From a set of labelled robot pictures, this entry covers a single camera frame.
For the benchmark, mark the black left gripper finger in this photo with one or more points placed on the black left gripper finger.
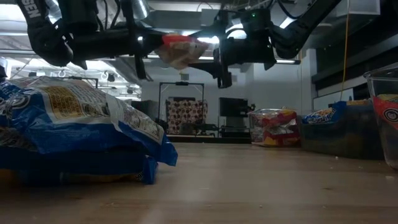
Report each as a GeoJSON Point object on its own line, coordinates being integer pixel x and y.
{"type": "Point", "coordinates": [150, 35]}
{"type": "Point", "coordinates": [149, 46]}

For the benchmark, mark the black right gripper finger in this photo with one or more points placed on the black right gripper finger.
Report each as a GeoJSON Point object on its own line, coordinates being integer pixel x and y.
{"type": "Point", "coordinates": [208, 32]}
{"type": "Point", "coordinates": [211, 68]}

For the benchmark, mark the blue Maruchan ramen packet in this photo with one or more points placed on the blue Maruchan ramen packet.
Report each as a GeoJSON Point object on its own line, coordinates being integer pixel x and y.
{"type": "Point", "coordinates": [77, 133]}
{"type": "Point", "coordinates": [357, 102]}
{"type": "Point", "coordinates": [93, 163]}

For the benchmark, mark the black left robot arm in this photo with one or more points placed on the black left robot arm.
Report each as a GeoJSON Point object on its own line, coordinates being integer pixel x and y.
{"type": "Point", "coordinates": [43, 37]}

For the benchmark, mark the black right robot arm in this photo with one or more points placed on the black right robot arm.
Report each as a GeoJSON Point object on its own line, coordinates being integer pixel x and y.
{"type": "Point", "coordinates": [292, 37]}

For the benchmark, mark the bright ceiling light panel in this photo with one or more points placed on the bright ceiling light panel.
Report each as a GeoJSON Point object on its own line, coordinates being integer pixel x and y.
{"type": "Point", "coordinates": [211, 40]}

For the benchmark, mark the black hanging spotlight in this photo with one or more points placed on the black hanging spotlight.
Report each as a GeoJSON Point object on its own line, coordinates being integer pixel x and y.
{"type": "Point", "coordinates": [111, 77]}

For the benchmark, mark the white ceiling pipe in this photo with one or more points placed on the white ceiling pipe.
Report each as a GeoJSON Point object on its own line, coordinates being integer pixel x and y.
{"type": "Point", "coordinates": [286, 61]}

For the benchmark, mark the black monitor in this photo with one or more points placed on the black monitor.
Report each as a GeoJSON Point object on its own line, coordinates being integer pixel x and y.
{"type": "Point", "coordinates": [233, 107]}

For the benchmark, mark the clear plastic container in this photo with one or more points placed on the clear plastic container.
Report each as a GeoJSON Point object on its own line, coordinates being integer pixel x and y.
{"type": "Point", "coordinates": [256, 130]}
{"type": "Point", "coordinates": [388, 146]}

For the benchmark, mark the dark translucent plastic bin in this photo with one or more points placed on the dark translucent plastic bin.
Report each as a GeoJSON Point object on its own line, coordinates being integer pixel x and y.
{"type": "Point", "coordinates": [342, 140]}

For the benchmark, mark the silver round ceiling duct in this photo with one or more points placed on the silver round ceiling duct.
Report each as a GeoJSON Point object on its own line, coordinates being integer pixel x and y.
{"type": "Point", "coordinates": [141, 7]}

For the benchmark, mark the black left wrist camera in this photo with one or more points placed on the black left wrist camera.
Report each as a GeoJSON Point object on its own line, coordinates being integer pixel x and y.
{"type": "Point", "coordinates": [77, 15]}

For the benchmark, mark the black metal cart frame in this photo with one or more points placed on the black metal cart frame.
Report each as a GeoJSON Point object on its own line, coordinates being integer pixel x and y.
{"type": "Point", "coordinates": [160, 102]}

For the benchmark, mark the grey rectangular ceiling duct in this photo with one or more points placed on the grey rectangular ceiling duct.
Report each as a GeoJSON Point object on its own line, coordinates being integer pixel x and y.
{"type": "Point", "coordinates": [357, 7]}

